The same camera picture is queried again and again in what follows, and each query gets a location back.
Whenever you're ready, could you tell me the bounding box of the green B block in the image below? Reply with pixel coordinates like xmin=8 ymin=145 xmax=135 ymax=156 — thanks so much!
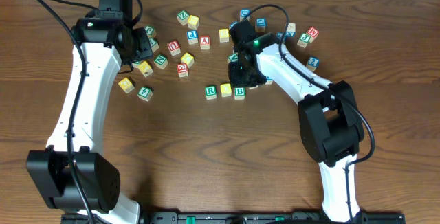
xmin=234 ymin=87 xmax=246 ymax=100

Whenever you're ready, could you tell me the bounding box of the blue T block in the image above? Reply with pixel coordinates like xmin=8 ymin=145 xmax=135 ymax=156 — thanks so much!
xmin=266 ymin=77 xmax=273 ymax=85

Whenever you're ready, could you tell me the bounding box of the green R block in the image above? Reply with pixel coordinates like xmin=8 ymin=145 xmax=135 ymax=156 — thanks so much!
xmin=205 ymin=85 xmax=217 ymax=100

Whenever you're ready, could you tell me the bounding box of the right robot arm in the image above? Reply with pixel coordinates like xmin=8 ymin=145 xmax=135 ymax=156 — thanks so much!
xmin=228 ymin=20 xmax=364 ymax=222

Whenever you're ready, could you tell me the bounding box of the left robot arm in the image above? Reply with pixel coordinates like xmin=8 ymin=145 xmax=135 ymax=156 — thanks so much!
xmin=26 ymin=0 xmax=153 ymax=223

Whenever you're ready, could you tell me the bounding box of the green 7 block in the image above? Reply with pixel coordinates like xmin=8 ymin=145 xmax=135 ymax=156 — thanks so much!
xmin=149 ymin=38 xmax=159 ymax=52

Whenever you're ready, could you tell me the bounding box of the green V block left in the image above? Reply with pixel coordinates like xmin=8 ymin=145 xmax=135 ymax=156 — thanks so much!
xmin=132 ymin=61 xmax=142 ymax=68

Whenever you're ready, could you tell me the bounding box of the green v block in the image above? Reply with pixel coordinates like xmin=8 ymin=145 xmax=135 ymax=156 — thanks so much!
xmin=228 ymin=53 xmax=239 ymax=63
xmin=132 ymin=61 xmax=142 ymax=68

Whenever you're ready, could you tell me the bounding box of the green V block centre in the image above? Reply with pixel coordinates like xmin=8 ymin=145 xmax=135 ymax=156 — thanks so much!
xmin=228 ymin=53 xmax=239 ymax=63

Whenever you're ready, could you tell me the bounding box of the yellow X block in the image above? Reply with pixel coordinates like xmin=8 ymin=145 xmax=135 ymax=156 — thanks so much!
xmin=138 ymin=61 xmax=153 ymax=77

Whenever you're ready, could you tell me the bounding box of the green block far left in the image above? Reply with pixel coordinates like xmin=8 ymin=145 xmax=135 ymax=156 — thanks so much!
xmin=145 ymin=25 xmax=157 ymax=38

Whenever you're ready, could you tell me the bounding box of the green N block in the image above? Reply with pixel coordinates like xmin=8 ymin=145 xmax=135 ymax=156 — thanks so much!
xmin=153 ymin=54 xmax=168 ymax=69

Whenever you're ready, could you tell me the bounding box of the red U block left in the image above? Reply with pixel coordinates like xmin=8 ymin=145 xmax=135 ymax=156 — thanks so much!
xmin=167 ymin=40 xmax=181 ymax=56

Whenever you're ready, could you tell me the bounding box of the yellow C block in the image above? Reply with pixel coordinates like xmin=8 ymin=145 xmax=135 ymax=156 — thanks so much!
xmin=118 ymin=77 xmax=135 ymax=93

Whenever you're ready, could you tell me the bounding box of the yellow S block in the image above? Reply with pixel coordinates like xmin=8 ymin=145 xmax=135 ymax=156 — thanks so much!
xmin=219 ymin=28 xmax=230 ymax=43

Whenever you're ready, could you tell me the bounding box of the green 4 block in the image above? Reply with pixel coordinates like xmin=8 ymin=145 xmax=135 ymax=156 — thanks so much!
xmin=137 ymin=87 xmax=153 ymax=102

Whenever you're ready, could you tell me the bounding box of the red E block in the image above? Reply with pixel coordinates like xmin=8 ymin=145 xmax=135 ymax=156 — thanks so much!
xmin=177 ymin=63 xmax=189 ymax=78

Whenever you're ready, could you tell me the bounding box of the red A block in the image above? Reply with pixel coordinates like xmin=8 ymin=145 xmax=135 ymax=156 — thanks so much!
xmin=199 ymin=36 xmax=210 ymax=50

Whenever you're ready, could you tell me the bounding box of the yellow block middle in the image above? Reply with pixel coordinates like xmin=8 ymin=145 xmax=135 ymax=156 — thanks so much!
xmin=181 ymin=52 xmax=195 ymax=68

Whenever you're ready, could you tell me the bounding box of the blue L block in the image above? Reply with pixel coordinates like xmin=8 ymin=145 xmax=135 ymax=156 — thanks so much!
xmin=229 ymin=21 xmax=238 ymax=30

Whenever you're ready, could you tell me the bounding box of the blue 5 block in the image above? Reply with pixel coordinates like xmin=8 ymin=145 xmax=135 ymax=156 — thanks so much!
xmin=276 ymin=32 xmax=286 ymax=43

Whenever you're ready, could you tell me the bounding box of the blue D block near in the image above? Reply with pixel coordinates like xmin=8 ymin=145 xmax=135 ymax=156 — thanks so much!
xmin=255 ymin=18 xmax=267 ymax=32

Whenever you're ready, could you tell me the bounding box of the blue d block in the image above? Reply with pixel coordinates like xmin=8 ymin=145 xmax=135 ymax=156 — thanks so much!
xmin=255 ymin=18 xmax=267 ymax=32
xmin=239 ymin=9 xmax=251 ymax=21

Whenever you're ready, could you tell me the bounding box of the green Z block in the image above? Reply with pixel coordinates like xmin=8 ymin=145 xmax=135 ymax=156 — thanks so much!
xmin=177 ymin=10 xmax=190 ymax=26

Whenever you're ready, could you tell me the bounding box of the blue P block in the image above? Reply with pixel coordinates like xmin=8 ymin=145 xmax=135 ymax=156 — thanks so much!
xmin=186 ymin=30 xmax=199 ymax=45

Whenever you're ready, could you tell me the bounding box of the yellow block far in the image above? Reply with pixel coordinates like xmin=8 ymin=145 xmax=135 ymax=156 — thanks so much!
xmin=187 ymin=15 xmax=200 ymax=30

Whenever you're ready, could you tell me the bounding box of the blue D block far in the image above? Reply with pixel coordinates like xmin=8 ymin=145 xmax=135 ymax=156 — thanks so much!
xmin=239 ymin=9 xmax=251 ymax=21

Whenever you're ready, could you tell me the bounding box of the blue X block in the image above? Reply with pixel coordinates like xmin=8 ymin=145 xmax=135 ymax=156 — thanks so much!
xmin=285 ymin=23 xmax=296 ymax=38

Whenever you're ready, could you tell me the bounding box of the blue 2 block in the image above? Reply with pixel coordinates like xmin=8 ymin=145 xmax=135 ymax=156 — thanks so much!
xmin=306 ymin=56 xmax=320 ymax=71

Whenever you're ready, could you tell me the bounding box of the green J block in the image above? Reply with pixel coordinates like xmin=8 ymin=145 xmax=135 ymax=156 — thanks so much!
xmin=297 ymin=33 xmax=311 ymax=48

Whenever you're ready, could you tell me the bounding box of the red M block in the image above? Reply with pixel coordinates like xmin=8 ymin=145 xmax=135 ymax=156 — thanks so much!
xmin=307 ymin=27 xmax=319 ymax=43

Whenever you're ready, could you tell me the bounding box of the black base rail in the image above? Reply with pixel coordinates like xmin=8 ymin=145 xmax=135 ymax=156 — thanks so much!
xmin=60 ymin=210 xmax=406 ymax=224

